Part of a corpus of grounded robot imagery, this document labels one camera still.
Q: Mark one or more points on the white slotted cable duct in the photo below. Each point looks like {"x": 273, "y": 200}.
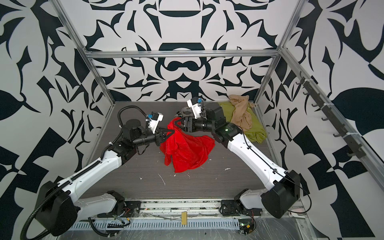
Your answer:
{"x": 162, "y": 224}

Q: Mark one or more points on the beige cloth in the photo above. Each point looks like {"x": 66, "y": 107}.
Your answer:
{"x": 241, "y": 117}

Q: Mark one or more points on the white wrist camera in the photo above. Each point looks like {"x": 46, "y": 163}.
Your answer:
{"x": 153, "y": 121}
{"x": 196, "y": 105}

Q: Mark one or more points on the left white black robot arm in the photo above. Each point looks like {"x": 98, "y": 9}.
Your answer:
{"x": 58, "y": 205}

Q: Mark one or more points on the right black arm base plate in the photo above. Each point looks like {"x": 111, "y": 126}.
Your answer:
{"x": 236, "y": 208}

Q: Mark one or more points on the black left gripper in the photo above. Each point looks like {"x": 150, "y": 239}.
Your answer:
{"x": 159, "y": 136}

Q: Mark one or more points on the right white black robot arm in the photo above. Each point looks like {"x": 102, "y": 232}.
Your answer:
{"x": 282, "y": 188}

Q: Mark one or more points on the yellow tag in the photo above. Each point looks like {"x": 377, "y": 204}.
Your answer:
{"x": 184, "y": 218}

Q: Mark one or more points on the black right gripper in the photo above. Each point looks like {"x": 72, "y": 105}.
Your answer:
{"x": 189, "y": 124}

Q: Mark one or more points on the aluminium front rail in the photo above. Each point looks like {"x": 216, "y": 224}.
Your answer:
{"x": 168, "y": 209}

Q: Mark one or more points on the grey wall hook rail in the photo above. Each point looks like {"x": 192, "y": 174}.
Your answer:
{"x": 333, "y": 115}

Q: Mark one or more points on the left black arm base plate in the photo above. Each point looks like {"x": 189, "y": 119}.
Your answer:
{"x": 122, "y": 209}

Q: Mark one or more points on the green cloth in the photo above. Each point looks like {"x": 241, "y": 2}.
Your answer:
{"x": 257, "y": 133}

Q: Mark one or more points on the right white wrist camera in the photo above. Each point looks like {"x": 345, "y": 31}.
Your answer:
{"x": 196, "y": 105}

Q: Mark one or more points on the red cloth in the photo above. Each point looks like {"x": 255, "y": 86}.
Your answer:
{"x": 185, "y": 152}

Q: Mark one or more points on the small electronics board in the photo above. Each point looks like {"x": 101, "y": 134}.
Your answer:
{"x": 246, "y": 226}

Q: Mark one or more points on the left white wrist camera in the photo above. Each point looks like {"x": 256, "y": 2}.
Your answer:
{"x": 153, "y": 121}

